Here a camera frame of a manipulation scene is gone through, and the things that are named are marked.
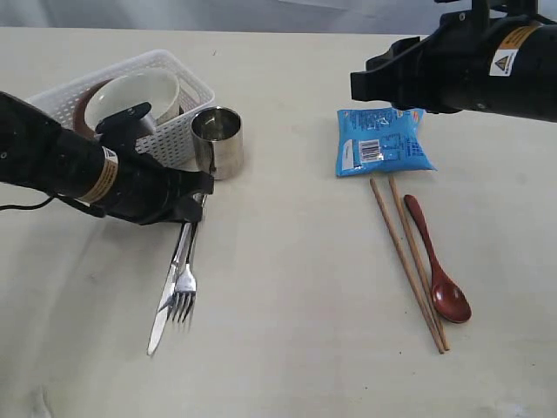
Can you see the silver metal knife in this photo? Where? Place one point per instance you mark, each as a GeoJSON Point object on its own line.
{"type": "Point", "coordinates": [163, 309]}

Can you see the white ceramic bowl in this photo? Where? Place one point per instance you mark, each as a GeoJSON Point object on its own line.
{"type": "Point", "coordinates": [157, 86]}

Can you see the white woven plastic basket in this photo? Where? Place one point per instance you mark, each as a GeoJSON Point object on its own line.
{"type": "Point", "coordinates": [171, 144]}

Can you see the stainless steel cup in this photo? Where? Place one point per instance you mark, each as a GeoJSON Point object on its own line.
{"type": "Point", "coordinates": [217, 136]}

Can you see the brown round plate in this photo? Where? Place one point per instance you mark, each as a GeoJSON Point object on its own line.
{"type": "Point", "coordinates": [79, 125]}

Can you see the reddish brown wooden spoon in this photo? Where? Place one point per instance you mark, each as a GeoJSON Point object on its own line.
{"type": "Point", "coordinates": [448, 299]}

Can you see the blue chips bag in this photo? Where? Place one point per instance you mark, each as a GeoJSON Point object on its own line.
{"type": "Point", "coordinates": [380, 140]}

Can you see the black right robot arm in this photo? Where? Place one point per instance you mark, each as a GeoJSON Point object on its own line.
{"type": "Point", "coordinates": [497, 57]}

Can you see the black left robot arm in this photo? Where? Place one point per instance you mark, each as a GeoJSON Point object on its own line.
{"type": "Point", "coordinates": [38, 153]}

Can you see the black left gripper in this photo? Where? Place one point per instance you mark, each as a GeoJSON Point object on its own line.
{"type": "Point", "coordinates": [146, 192]}

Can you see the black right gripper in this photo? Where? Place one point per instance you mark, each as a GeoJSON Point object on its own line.
{"type": "Point", "coordinates": [420, 72]}

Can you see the wooden chopstick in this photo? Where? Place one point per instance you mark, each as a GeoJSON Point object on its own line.
{"type": "Point", "coordinates": [418, 263]}
{"type": "Point", "coordinates": [406, 266]}

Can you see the silver metal spoon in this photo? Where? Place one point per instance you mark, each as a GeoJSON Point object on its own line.
{"type": "Point", "coordinates": [185, 291]}

